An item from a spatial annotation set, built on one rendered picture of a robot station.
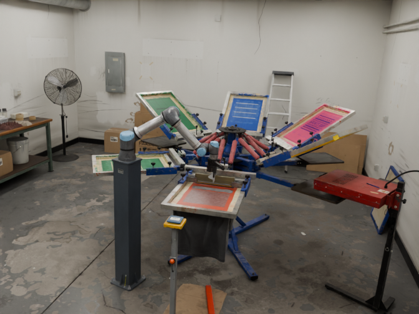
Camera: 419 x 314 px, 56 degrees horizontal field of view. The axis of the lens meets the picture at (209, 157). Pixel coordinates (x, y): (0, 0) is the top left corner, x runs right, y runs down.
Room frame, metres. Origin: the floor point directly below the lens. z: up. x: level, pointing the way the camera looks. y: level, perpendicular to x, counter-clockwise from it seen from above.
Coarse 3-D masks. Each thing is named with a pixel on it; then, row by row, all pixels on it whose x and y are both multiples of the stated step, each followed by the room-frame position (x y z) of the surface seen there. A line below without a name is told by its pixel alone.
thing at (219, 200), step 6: (216, 186) 3.29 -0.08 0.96; (216, 192) 3.15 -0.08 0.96; (222, 192) 3.16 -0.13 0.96; (234, 192) 3.17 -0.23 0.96; (210, 198) 3.00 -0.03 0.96; (216, 198) 3.01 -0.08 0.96; (222, 198) 3.02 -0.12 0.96; (228, 198) 3.02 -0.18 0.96; (204, 204) 2.87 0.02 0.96; (210, 204) 2.87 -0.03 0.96; (216, 204) 2.88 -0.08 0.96; (222, 204) 2.89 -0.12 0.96; (228, 204) 2.89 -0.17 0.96; (222, 210) 2.78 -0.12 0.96
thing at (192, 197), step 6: (192, 186) 3.26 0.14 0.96; (204, 186) 3.27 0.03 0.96; (210, 186) 3.28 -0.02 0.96; (186, 192) 3.11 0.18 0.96; (192, 192) 3.12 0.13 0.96; (198, 192) 3.13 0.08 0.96; (204, 192) 3.14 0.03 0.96; (210, 192) 3.14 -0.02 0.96; (186, 198) 2.98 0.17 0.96; (192, 198) 2.98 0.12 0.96; (198, 198) 2.99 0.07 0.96; (204, 198) 3.00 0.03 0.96; (180, 204) 2.84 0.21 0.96; (186, 204) 2.85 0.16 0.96; (192, 204) 2.86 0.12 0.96; (198, 204) 2.86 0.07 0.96
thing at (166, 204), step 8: (184, 184) 3.25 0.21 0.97; (176, 192) 3.03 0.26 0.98; (240, 192) 3.09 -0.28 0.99; (168, 200) 2.83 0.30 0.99; (240, 200) 2.91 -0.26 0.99; (168, 208) 2.74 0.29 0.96; (176, 208) 2.73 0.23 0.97; (184, 208) 2.72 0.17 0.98; (192, 208) 2.70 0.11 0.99; (200, 208) 2.71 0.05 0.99; (224, 216) 2.65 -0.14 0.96; (232, 216) 2.64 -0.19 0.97
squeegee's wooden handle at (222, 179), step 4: (196, 176) 3.31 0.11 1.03; (200, 176) 3.31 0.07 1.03; (204, 176) 3.30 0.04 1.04; (216, 176) 3.28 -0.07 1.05; (220, 176) 3.27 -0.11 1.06; (224, 176) 3.27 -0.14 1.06; (228, 176) 3.27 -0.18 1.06; (200, 180) 3.31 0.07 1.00; (204, 180) 3.30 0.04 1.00; (208, 180) 3.29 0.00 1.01; (212, 180) 3.28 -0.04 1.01; (216, 180) 3.27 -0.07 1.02; (220, 180) 3.27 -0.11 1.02; (224, 180) 3.26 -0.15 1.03; (228, 180) 3.25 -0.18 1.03; (232, 180) 3.24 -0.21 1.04
